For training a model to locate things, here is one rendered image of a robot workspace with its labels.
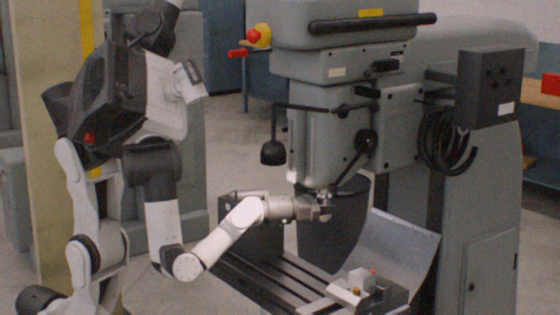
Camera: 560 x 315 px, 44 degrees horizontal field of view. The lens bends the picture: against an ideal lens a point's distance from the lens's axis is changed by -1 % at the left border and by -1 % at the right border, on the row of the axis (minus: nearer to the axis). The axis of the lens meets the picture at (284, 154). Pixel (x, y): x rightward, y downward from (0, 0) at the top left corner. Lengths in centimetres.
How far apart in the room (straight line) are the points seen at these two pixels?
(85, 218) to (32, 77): 122
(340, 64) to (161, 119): 51
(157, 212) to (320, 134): 49
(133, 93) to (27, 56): 151
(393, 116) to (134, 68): 74
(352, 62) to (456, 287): 89
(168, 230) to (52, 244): 180
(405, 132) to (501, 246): 63
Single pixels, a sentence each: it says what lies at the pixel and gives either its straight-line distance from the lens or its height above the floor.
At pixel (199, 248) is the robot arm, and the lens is 195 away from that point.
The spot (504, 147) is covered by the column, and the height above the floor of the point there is 135.
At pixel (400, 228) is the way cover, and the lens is 238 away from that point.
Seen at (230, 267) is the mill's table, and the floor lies 93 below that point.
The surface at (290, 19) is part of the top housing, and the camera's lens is 174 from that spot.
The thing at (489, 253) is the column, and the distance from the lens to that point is 245.
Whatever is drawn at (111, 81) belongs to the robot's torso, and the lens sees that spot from 188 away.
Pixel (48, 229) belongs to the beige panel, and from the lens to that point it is 359.
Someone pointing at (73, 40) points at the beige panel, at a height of 155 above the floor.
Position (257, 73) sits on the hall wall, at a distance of 951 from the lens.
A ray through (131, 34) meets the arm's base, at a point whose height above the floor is 173.
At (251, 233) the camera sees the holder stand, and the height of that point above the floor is 104.
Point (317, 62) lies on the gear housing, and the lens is 181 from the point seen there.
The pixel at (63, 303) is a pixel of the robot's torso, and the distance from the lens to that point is 266.
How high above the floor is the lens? 199
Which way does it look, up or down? 17 degrees down
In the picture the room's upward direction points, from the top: 1 degrees clockwise
